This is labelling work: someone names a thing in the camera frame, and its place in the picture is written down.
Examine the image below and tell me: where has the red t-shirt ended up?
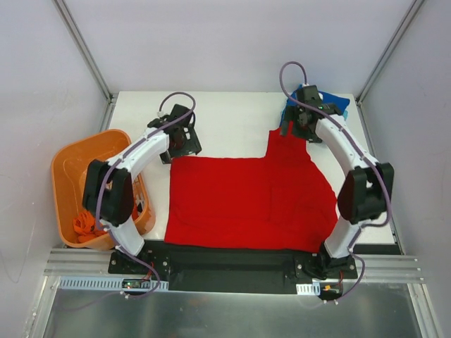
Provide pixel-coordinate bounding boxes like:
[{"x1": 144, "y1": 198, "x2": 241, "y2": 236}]
[{"x1": 164, "y1": 130, "x2": 338, "y2": 253}]

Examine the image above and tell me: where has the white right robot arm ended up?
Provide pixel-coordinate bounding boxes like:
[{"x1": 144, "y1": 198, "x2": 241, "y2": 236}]
[{"x1": 280, "y1": 84, "x2": 394, "y2": 278}]

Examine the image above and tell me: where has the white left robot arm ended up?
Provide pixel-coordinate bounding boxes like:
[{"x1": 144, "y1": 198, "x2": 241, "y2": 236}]
[{"x1": 82, "y1": 104, "x2": 202, "y2": 274}]

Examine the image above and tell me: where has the blue folded t-shirt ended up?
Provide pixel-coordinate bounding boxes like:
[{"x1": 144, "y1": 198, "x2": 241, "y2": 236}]
[{"x1": 280, "y1": 84, "x2": 350, "y2": 122}]

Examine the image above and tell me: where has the orange plastic basket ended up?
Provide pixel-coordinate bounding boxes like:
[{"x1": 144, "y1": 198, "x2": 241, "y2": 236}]
[{"x1": 51, "y1": 129, "x2": 156, "y2": 254}]

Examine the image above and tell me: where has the orange t-shirt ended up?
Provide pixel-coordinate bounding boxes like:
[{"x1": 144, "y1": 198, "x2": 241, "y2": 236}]
[{"x1": 73, "y1": 210, "x2": 106, "y2": 243}]

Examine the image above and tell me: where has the left aluminium frame post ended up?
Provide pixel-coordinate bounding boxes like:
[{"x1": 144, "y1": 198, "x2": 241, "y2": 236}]
[{"x1": 52, "y1": 0, "x2": 118, "y2": 132}]

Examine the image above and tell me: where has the aluminium frame post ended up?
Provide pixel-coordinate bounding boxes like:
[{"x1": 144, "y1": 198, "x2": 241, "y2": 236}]
[
  {"x1": 356, "y1": 0, "x2": 426, "y2": 106},
  {"x1": 52, "y1": 0, "x2": 118, "y2": 132}
]

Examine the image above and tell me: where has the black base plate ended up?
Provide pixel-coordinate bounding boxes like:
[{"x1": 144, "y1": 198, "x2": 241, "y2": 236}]
[{"x1": 107, "y1": 241, "x2": 359, "y2": 295}]

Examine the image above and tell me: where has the white slotted cable duct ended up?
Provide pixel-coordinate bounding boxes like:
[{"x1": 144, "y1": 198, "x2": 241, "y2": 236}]
[{"x1": 59, "y1": 277, "x2": 169, "y2": 292}]

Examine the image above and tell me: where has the right aluminium frame post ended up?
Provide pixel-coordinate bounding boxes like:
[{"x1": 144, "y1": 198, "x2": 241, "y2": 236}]
[{"x1": 356, "y1": 0, "x2": 426, "y2": 106}]

